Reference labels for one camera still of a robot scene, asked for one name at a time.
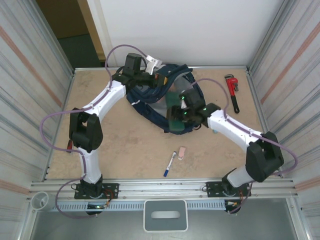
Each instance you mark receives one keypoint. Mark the white plastic pipe cup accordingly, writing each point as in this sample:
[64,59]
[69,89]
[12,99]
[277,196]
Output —
[41,200]

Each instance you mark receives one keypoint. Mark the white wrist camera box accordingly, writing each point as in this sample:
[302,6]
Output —
[183,105]
[152,65]

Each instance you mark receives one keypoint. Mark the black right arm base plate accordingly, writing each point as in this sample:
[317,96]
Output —
[212,188]

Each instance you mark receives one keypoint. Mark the white door frame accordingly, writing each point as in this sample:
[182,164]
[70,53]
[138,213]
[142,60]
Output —
[100,32]

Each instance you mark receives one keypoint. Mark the navy blue backpack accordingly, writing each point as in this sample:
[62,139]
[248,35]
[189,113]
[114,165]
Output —
[145,110]

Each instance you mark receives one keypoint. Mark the white grey rectangular device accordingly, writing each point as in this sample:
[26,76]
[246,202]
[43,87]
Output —
[165,215]

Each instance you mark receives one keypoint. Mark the aluminium table frame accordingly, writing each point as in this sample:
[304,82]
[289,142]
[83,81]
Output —
[175,186]

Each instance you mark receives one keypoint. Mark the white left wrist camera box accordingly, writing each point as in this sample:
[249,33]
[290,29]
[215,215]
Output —
[152,65]

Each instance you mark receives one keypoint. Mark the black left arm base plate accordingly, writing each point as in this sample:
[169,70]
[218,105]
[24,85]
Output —
[112,190]

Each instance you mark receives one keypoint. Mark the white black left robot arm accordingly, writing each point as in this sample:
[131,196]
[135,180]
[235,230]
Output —
[107,97]

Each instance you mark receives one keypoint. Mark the small pink eraser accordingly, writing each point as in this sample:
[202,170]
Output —
[181,153]

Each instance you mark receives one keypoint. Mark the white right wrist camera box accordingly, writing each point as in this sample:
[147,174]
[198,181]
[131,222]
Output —
[183,105]

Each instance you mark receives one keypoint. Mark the blue whiteboard marker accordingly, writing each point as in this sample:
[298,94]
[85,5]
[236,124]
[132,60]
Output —
[170,162]

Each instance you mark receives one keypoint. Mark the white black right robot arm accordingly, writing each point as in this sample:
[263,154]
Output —
[232,127]

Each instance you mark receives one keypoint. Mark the small controller board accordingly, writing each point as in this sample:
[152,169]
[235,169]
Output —
[96,207]
[232,205]

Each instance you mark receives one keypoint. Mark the red pipe wrench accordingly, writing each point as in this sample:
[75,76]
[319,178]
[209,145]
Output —
[231,85]

